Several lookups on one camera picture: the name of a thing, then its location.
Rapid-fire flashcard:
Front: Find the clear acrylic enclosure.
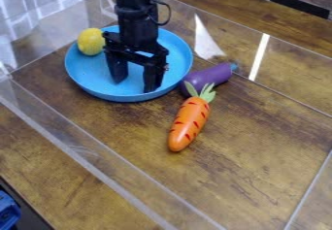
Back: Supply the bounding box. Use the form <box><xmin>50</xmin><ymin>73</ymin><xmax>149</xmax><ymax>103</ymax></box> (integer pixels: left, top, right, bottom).
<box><xmin>0</xmin><ymin>0</ymin><xmax>332</xmax><ymax>230</ymax></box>

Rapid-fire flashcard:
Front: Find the orange toy carrot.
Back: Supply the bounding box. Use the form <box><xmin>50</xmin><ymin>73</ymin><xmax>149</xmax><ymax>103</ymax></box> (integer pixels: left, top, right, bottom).
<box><xmin>167</xmin><ymin>82</ymin><xmax>217</xmax><ymax>151</ymax></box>

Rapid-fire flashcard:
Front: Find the black cable loop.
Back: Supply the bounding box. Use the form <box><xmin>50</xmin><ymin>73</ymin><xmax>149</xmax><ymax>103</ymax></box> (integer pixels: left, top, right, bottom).
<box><xmin>147</xmin><ymin>0</ymin><xmax>173</xmax><ymax>26</ymax></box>

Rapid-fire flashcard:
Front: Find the purple toy eggplant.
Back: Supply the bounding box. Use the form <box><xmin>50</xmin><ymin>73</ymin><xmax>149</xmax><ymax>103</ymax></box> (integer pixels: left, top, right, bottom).
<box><xmin>180</xmin><ymin>62</ymin><xmax>237</xmax><ymax>96</ymax></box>

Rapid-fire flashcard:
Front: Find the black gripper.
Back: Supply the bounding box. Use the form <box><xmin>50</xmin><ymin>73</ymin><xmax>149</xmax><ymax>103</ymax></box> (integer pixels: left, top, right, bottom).
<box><xmin>103</xmin><ymin>4</ymin><xmax>169</xmax><ymax>93</ymax></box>

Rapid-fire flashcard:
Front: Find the blue round tray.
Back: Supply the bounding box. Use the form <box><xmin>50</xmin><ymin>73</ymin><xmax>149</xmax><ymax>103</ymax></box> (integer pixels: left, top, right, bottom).
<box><xmin>64</xmin><ymin>28</ymin><xmax>193</xmax><ymax>102</ymax></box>

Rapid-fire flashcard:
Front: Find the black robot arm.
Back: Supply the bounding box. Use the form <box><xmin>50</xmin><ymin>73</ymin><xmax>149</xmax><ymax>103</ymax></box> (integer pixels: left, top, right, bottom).
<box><xmin>103</xmin><ymin>0</ymin><xmax>169</xmax><ymax>93</ymax></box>

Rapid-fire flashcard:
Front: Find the yellow toy lemon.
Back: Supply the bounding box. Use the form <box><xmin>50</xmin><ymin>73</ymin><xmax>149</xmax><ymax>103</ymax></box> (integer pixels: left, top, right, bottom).
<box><xmin>76</xmin><ymin>28</ymin><xmax>105</xmax><ymax>55</ymax></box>

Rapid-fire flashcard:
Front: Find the blue object at corner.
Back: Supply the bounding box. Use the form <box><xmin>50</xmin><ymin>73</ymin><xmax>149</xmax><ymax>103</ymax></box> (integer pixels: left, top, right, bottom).
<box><xmin>0</xmin><ymin>190</ymin><xmax>22</xmax><ymax>230</ymax></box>

